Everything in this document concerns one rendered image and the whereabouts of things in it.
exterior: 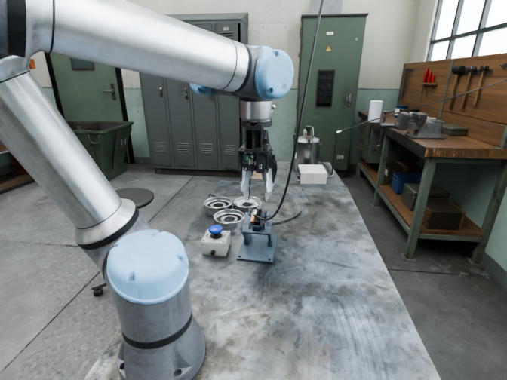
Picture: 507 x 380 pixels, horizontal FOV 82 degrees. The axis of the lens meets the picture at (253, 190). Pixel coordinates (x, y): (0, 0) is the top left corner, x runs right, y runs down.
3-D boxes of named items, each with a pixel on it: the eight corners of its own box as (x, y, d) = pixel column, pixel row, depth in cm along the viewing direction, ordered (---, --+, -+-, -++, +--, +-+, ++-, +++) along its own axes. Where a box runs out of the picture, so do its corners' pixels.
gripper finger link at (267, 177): (262, 209, 72) (256, 173, 69) (265, 199, 78) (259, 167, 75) (275, 207, 72) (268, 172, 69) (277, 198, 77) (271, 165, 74)
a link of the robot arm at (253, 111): (243, 99, 71) (277, 99, 69) (244, 118, 72) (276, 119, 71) (236, 101, 64) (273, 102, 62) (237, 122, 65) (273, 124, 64)
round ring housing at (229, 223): (210, 233, 94) (209, 222, 93) (218, 219, 104) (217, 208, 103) (242, 235, 93) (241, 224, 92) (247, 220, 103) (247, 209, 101)
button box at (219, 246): (207, 242, 89) (207, 228, 88) (230, 243, 89) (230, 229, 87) (200, 257, 82) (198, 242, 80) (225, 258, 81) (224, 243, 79)
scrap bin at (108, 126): (35, 185, 364) (18, 128, 338) (75, 167, 433) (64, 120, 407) (112, 188, 352) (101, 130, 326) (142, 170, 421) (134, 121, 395)
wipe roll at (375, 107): (365, 121, 289) (368, 99, 282) (377, 121, 288) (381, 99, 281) (367, 122, 279) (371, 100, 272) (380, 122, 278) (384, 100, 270)
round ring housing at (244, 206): (261, 205, 115) (261, 196, 113) (261, 217, 105) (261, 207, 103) (234, 205, 115) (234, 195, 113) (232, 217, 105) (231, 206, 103)
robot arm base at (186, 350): (189, 403, 45) (184, 357, 42) (100, 390, 47) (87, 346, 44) (213, 326, 59) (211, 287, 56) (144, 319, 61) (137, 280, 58)
